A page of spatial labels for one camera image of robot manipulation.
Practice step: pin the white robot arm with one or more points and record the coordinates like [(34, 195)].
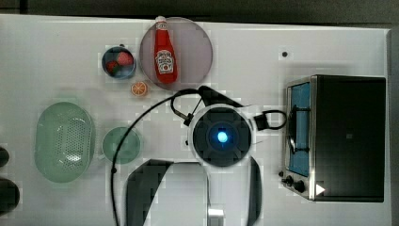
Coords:
[(222, 187)]

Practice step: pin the green mug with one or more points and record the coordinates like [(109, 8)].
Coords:
[(129, 150)]

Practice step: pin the red strawberry toy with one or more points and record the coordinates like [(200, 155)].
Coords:
[(111, 67), (125, 59)]

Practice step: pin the grey round plate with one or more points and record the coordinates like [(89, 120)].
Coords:
[(193, 50)]

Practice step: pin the blue bowl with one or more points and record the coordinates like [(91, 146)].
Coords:
[(123, 72)]

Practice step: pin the green perforated colander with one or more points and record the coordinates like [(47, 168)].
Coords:
[(64, 142)]

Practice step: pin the red ketchup bottle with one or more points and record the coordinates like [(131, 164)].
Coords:
[(164, 56)]

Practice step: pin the black round object upper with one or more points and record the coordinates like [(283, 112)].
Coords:
[(4, 156)]

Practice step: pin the black round object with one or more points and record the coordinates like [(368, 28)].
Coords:
[(9, 196), (4, 156)]

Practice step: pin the black toaster oven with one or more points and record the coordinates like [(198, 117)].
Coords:
[(335, 143)]

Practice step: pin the orange slice toy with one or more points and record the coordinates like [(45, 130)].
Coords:
[(139, 88)]

